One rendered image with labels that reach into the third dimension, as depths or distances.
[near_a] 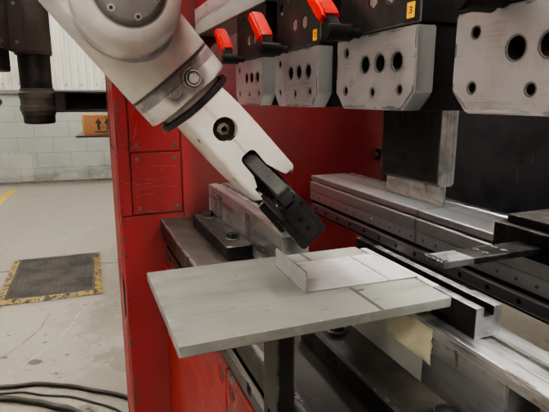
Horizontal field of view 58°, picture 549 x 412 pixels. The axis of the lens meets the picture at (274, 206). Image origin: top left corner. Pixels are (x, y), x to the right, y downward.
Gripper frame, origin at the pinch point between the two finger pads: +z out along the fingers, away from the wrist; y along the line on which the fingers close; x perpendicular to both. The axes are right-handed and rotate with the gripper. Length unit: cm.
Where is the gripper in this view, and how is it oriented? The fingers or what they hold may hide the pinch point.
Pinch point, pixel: (292, 218)
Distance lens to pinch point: 50.8
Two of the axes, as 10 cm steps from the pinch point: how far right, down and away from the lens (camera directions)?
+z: 6.1, 7.0, 3.7
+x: -7.3, 6.8, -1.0
